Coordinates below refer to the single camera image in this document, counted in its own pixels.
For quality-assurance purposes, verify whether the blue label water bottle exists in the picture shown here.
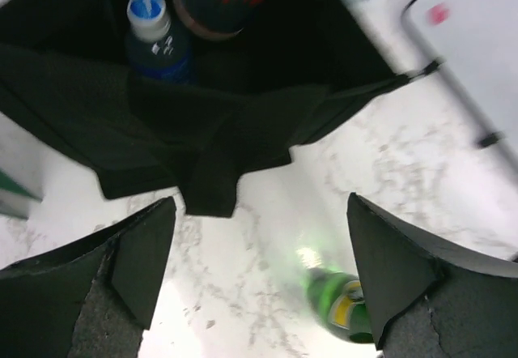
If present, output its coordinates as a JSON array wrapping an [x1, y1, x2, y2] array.
[[125, 0, 194, 84]]

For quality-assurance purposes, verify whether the black canvas bag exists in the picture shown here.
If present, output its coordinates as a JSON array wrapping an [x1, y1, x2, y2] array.
[[0, 0, 410, 218]]

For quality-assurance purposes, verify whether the green glass bottle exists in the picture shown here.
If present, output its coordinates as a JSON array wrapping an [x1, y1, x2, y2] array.
[[296, 247, 374, 344]]

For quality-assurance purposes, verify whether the whiteboard with red writing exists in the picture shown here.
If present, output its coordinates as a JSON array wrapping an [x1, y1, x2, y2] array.
[[401, 0, 517, 168]]

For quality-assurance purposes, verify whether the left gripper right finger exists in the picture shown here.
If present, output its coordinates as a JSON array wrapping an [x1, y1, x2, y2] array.
[[347, 193, 517, 357]]

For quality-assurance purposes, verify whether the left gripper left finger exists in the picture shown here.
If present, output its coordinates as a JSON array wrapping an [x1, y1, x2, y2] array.
[[1, 197, 176, 357]]

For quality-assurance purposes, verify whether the green file holder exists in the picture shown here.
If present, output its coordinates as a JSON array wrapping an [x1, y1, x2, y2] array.
[[1, 171, 43, 220]]

